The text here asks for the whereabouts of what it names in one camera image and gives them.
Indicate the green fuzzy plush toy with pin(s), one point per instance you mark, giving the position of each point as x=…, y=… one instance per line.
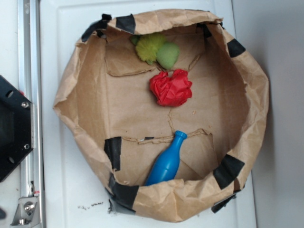
x=155, y=47

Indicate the metal corner bracket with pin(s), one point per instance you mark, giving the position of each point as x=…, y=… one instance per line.
x=27, y=213

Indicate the brown paper bag bin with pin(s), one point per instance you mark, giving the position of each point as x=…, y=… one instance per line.
x=105, y=100

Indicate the crumpled red paper ball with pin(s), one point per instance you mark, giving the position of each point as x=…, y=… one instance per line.
x=172, y=90

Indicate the aluminium extrusion rail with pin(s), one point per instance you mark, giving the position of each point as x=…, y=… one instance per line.
x=31, y=168

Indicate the blue plastic bottle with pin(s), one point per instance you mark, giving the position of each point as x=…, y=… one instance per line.
x=166, y=165

